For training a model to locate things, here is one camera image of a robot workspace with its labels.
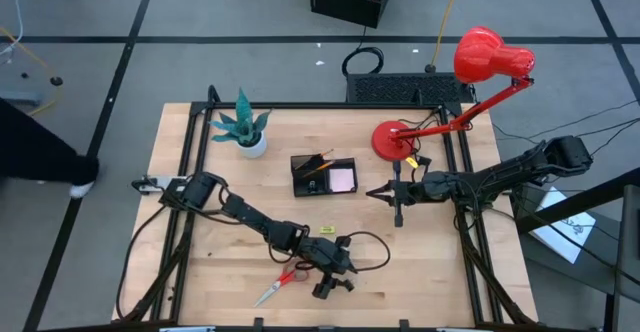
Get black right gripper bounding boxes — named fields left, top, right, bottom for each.
left=366, top=159, right=444, bottom=228

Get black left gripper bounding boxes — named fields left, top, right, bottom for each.
left=299, top=235, right=359, bottom=301

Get red-handled scissors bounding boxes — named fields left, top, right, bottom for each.
left=253, top=266, right=311, bottom=308

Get black mesh desk organizer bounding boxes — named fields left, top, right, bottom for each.
left=290, top=154, right=359, bottom=198

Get pink sticky note pad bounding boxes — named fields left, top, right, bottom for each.
left=329, top=168, right=356, bottom=193

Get black perforated metal panel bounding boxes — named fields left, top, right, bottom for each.
left=344, top=71, right=476, bottom=106

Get white plant pot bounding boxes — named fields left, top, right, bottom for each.
left=237, top=131, right=268, bottom=159

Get green snake plant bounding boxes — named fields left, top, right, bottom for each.
left=208, top=87, right=273, bottom=148

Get red desk lamp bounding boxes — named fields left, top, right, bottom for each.
left=371, top=25, right=536, bottom=163

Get white printed sheet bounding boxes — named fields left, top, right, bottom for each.
left=529, top=186, right=597, bottom=264

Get black diagonal beam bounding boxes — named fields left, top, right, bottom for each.
left=514, top=166, right=640, bottom=233

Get black computer tower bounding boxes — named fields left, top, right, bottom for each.
left=309, top=0, right=399, bottom=29

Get person's foot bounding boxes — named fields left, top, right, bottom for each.
left=68, top=181, right=96, bottom=201

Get person's leg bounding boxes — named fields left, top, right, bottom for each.
left=0, top=96, right=100, bottom=186

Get grey metal furniture foot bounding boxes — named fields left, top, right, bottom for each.
left=0, top=89, right=42, bottom=107

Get black left wrist camera cable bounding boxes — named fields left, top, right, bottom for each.
left=344, top=230, right=392, bottom=273

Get black coiled floor cable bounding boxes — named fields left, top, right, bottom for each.
left=341, top=45, right=385, bottom=78

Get yellow cable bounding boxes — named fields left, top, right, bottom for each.
left=430, top=0, right=466, bottom=69
left=0, top=24, right=62, bottom=118

